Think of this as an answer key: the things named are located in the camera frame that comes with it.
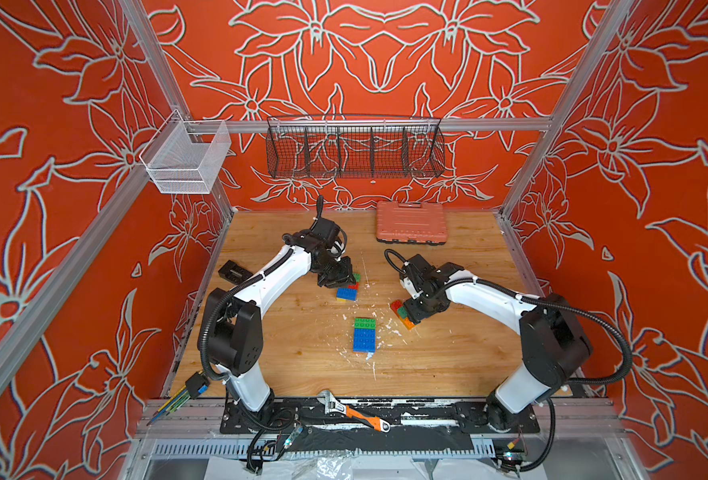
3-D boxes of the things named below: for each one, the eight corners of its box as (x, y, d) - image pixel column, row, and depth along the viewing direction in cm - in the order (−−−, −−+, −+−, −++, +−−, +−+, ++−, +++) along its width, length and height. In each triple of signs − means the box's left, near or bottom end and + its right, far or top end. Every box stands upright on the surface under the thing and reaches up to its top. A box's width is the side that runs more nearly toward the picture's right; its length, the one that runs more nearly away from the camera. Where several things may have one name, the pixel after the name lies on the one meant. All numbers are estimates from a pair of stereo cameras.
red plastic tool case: (377, 246, 110) (378, 238, 107) (374, 209, 123) (375, 200, 119) (451, 246, 110) (455, 237, 106) (441, 208, 123) (444, 200, 119)
